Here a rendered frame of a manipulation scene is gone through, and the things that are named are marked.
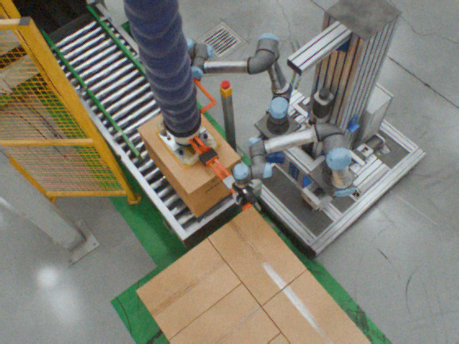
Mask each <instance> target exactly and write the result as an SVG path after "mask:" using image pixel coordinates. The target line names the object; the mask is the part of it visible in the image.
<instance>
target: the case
mask: <svg viewBox="0 0 459 344"><path fill-rule="evenodd" d="M201 117H202V122H203V123H204V124H205V125H206V127H207V128H208V129H209V130H210V131H211V133H212V135H213V136H215V137H216V138H217V139H218V141H219V142H220V143H221V146H220V147H218V148H217V149H216V150H214V151H215V152H217V154H218V157H219V159H218V160H219V162H220V163H221V164H222V165H223V166H224V167H225V168H226V170H227V172H228V173H229V174H231V175H232V176H233V174H232V172H231V170H230V168H232V169H234V167H235V166H236V165H238V164H242V161H241V157H240V156H239V155H238V154H237V153H236V152H235V151H234V150H233V149H232V148H231V147H230V145H229V144H228V143H227V142H226V141H225V139H224V138H223V137H222V136H220V135H219V133H218V132H217V131H216V130H215V129H214V128H213V126H212V125H211V123H210V122H209V121H208V120H207V119H206V118H205V117H204V116H203V115H202V114H201ZM161 119H162V114H160V115H159V116H157V117H156V118H154V119H151V120H150V121H148V122H147V123H146V124H144V125H142V126H141V127H139V128H138V132H139V134H140V136H141V138H142V140H143V143H144V145H145V147H146V148H147V152H148V155H149V156H150V158H151V159H152V161H153V162H154V163H155V165H156V166H157V168H159V169H160V171H161V172H162V173H163V175H164V176H165V178H166V179H167V180H168V182H169V183H170V184H171V185H172V186H173V188H174V189H175V190H176V192H177V193H178V194H179V196H180V197H181V199H182V200H184V202H185V203H186V205H187V206H188V207H189V209H190V210H191V211H192V212H193V213H194V214H195V216H196V217H198V216H200V215H201V214H203V213H204V212H206V211H207V210H209V209H210V208H211V207H212V206H214V205H215V204H216V203H217V202H218V201H220V200H223V199H224V198H226V197H227V196H228V195H229V194H231V192H230V191H229V190H228V189H227V188H226V186H225V185H224V184H223V182H222V181H221V179H220V178H219V177H217V175H216V174H215V173H214V172H213V169H212V168H211V167H209V168H207V167H205V166H204V165H203V163H202V162H201V161H200V160H197V162H196V163H194V165H192V166H191V167H189V168H187V169H186V170H184V169H183V168H181V167H180V165H179V163H178V161H177V160H176V159H175V158H174V157H173V156H172V155H171V153H170V152H168V150H167V149H166V148H165V146H164V145H163V143H162V141H161V140H160V139H159V137H158V136H156V135H155V133H156V132H157V131H158V128H157V122H158V121H159V120H161ZM186 148H187V149H188V150H189V152H191V153H192V154H193V156H194V155H195V153H196V151H195V150H194V148H193V146H191V147H186ZM233 177H234V176H233Z"/></svg>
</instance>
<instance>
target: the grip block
mask: <svg viewBox="0 0 459 344"><path fill-rule="evenodd" d="M209 148H210V151H209V152H208V151H203V152H199V153H198V157H199V160H200V161H201V162H202V163H203V165H204V166H205V167H207V168H209V167H210V166H209V164H210V163H212V164H214V163H215V162H214V160H215V159H217V160H218V159H219V157H218V154H217V152H215V151H214V150H213V149H212V147H209Z"/></svg>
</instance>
